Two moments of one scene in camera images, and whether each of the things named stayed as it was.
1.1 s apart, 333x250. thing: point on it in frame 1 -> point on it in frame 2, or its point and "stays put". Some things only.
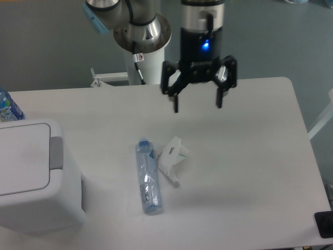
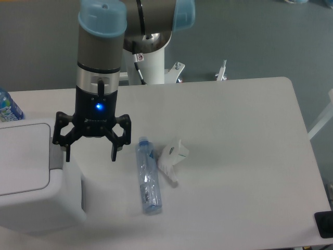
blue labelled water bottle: [9, 110] stays put
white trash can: [40, 186] stays put
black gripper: [200, 53] -> [95, 115]
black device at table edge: [324, 221] stays put
